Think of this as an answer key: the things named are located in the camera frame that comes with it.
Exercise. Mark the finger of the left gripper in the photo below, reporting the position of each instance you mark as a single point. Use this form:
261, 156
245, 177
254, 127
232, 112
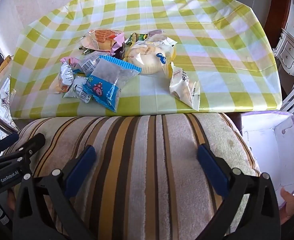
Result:
29, 148
8, 141

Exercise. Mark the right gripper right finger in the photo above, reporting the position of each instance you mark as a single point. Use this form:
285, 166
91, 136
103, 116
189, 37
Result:
260, 220

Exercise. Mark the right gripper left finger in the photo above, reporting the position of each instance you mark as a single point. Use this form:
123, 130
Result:
32, 219

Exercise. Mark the white barcode snack packet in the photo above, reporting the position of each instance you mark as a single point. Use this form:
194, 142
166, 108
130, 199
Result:
76, 90

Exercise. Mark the orange white snack packet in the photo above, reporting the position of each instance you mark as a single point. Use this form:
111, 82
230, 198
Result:
63, 80

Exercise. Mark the blue sesame snack packet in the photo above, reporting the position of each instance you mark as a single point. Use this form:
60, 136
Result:
107, 80

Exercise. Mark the orange sandwich bread packet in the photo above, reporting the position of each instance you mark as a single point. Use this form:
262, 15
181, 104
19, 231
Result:
106, 40

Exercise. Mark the green garlic pea packet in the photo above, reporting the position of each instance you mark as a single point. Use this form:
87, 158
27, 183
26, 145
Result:
134, 37

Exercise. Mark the round bun yellow-edged packet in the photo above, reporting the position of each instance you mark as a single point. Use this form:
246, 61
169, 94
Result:
152, 56

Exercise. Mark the white cookie snack packet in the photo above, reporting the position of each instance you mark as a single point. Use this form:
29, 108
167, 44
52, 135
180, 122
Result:
184, 89

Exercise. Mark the purple bar clear packet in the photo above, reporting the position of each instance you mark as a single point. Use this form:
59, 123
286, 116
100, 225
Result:
156, 32

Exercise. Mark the pink black snack packet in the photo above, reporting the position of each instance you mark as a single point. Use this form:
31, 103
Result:
119, 48

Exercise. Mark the person right hand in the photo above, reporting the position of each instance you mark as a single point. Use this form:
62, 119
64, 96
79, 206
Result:
287, 211

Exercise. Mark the white purple storage box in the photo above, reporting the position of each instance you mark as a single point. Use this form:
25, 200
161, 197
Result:
270, 136

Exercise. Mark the striped sofa cushion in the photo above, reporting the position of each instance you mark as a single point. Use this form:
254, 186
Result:
146, 182

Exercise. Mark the white ornate dressing table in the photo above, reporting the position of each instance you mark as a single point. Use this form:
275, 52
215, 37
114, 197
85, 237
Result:
284, 51

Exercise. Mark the green checkered tablecloth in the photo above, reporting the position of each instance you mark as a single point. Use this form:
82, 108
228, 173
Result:
219, 43

